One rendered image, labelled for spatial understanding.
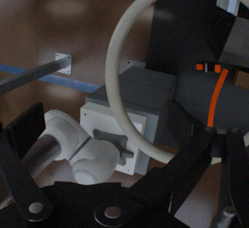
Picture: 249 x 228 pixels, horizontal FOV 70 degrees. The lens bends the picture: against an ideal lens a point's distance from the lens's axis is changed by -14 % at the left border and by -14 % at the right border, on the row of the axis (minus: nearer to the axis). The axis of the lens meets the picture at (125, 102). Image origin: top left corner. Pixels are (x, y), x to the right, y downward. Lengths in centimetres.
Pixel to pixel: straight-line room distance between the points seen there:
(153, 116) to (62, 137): 44
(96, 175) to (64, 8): 163
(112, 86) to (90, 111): 57
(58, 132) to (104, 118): 27
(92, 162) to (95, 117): 26
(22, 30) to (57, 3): 58
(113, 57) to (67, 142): 47
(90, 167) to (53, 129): 21
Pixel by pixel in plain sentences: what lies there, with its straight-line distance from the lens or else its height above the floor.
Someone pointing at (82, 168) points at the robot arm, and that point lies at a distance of 83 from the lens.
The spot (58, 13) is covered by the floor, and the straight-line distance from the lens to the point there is 212.
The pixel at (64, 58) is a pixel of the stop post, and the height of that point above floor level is 1.
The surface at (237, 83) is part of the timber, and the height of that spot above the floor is 14.
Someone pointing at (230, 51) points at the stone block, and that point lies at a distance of 102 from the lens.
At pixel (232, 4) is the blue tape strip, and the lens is 88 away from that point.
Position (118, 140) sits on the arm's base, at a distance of 98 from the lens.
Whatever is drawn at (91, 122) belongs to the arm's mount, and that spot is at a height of 88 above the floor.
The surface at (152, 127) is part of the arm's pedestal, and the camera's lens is 101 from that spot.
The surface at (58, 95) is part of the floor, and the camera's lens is 229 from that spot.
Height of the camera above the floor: 167
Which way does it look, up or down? 60 degrees down
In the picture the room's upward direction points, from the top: 137 degrees counter-clockwise
